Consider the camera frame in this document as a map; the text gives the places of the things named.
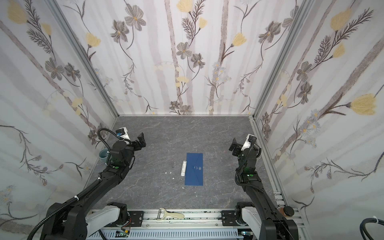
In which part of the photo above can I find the dark blue envelope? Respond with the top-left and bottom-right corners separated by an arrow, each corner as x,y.
185,153 -> 204,186

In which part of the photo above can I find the white glue stick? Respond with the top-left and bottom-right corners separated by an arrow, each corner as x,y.
181,161 -> 187,177

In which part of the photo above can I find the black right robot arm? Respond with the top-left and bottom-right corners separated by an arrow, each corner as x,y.
229,135 -> 299,240

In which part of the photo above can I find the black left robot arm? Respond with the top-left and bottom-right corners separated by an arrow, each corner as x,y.
28,133 -> 146,240

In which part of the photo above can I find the teal ceramic cup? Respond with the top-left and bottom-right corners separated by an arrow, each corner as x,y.
99,149 -> 110,164

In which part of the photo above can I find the small jar black lid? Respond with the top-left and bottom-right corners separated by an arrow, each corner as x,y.
279,206 -> 295,217

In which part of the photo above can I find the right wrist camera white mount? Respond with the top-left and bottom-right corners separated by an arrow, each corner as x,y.
241,134 -> 257,151

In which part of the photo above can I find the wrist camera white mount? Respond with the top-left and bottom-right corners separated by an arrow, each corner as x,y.
241,134 -> 257,151
116,127 -> 131,142

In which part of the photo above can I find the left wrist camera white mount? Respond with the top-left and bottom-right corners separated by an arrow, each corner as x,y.
116,127 -> 131,142

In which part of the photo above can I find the black corrugated cable conduit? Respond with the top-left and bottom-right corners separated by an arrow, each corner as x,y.
26,128 -> 121,240

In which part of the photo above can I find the cream handled peeler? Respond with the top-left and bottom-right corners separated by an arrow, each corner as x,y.
157,208 -> 185,221

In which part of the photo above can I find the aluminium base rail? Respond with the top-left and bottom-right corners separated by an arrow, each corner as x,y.
56,208 -> 304,240

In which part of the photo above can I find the black cable bottom right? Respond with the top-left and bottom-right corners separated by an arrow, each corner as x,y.
359,216 -> 384,240

